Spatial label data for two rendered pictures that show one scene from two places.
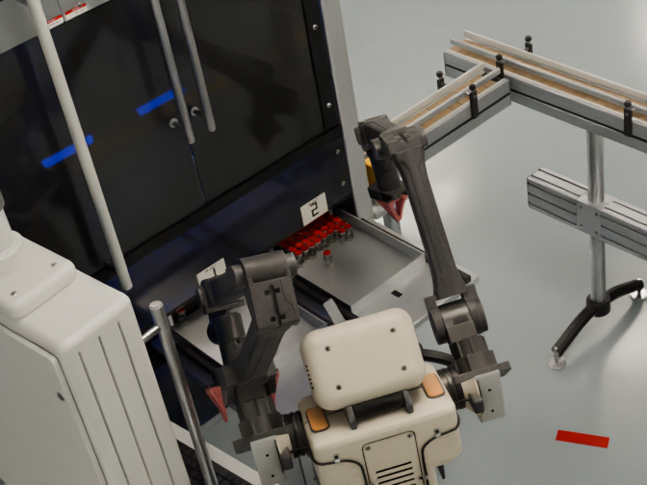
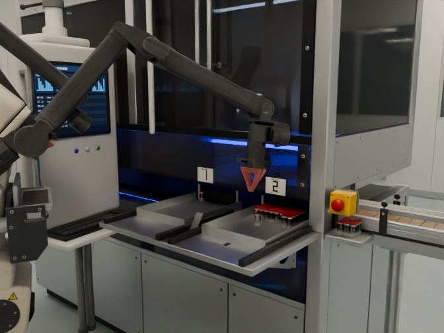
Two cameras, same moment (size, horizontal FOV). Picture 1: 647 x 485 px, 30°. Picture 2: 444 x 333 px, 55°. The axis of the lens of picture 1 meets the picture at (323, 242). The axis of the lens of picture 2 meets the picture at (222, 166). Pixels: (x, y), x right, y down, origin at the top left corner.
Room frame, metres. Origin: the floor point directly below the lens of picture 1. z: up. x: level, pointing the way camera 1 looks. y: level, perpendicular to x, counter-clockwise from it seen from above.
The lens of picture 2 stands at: (1.96, -1.39, 1.35)
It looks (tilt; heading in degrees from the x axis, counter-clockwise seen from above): 10 degrees down; 74
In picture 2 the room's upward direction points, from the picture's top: straight up
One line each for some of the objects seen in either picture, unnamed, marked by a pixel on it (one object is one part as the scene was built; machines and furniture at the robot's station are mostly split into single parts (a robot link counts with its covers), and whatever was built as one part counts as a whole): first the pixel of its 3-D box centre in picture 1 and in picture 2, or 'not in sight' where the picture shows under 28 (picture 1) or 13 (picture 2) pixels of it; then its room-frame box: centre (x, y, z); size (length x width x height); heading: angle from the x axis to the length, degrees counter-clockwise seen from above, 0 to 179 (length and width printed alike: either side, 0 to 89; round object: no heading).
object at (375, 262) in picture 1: (344, 258); (261, 224); (2.49, -0.04, 0.90); 0.34 x 0.26 x 0.04; 35
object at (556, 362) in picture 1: (598, 314); not in sight; (2.99, -0.86, 0.07); 0.50 x 0.08 x 0.14; 125
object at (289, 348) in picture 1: (244, 327); (190, 208); (2.29, 0.23, 0.90); 0.34 x 0.26 x 0.04; 35
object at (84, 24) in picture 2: not in sight; (96, 62); (1.95, 0.89, 1.50); 0.49 x 0.01 x 0.59; 125
